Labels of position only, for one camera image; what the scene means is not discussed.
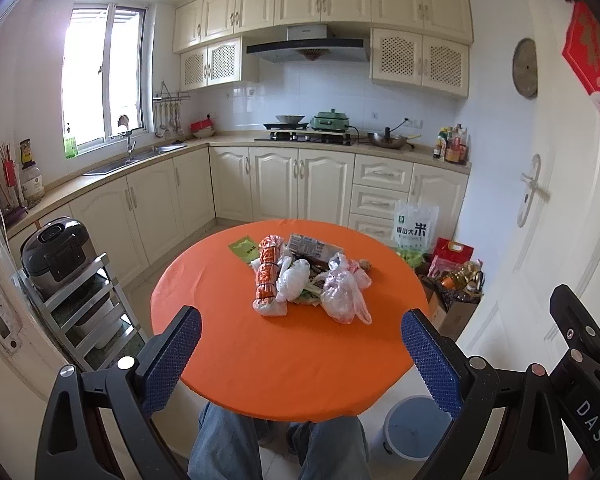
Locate red white snack bag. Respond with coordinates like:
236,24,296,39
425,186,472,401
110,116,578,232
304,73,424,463
252,234,287,316

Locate green packet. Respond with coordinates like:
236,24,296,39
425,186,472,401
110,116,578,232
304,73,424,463
228,236,259,264

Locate white plastic bag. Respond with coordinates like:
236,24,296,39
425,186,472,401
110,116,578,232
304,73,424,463
275,255,311,302

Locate milk carton box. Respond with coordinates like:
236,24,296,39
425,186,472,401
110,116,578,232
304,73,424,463
287,233,343,263

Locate clear plastic bag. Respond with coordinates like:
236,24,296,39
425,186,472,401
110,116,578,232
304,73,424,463
320,253,373,325

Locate brown ginger lump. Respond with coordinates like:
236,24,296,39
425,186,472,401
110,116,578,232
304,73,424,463
358,259,372,271

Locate blue plastic trash bin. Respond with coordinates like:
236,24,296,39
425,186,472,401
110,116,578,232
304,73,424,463
370,396,452,464

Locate lower kitchen cabinets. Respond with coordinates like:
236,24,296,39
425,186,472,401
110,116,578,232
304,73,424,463
9,141,468,284

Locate kitchen cabinets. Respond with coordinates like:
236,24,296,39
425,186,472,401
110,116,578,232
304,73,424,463
173,0,474,98
9,141,468,284

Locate kitchen sink faucet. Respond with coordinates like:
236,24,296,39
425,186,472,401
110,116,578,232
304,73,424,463
118,114,136,162

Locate upper kitchen cabinets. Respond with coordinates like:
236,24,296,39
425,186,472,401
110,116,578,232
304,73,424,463
173,0,474,98

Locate white door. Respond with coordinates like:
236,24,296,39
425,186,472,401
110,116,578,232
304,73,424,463
456,0,600,370

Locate metal rack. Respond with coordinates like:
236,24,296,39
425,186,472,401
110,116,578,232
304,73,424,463
18,254,148,372

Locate person's jeans legs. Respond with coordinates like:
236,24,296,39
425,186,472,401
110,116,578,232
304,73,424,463
187,402,370,479

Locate cardboard box with bottles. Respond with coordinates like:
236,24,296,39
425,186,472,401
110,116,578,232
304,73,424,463
419,260,484,341

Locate red rice bag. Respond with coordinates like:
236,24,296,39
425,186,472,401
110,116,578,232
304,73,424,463
428,237,474,278

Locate rice cooker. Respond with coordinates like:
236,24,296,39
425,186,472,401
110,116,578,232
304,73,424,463
20,216,97,299

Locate white rice bag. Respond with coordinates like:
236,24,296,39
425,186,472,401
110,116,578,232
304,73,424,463
391,200,439,266

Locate condiment bottles group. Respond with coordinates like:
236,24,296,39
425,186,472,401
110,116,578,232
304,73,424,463
432,124,469,165

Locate red fu decoration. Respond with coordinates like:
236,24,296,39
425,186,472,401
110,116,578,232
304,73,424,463
562,1,600,114

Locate gas stove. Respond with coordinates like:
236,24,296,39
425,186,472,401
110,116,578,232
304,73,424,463
256,122,352,146

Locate window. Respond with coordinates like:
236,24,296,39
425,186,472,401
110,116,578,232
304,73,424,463
60,2,146,158

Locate green electric pot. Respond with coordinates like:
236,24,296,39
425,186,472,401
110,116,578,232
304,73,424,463
310,108,350,132

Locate range hood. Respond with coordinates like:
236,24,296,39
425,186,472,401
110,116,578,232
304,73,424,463
246,24,370,63

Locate door handle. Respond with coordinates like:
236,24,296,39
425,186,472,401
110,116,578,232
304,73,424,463
517,154,550,229

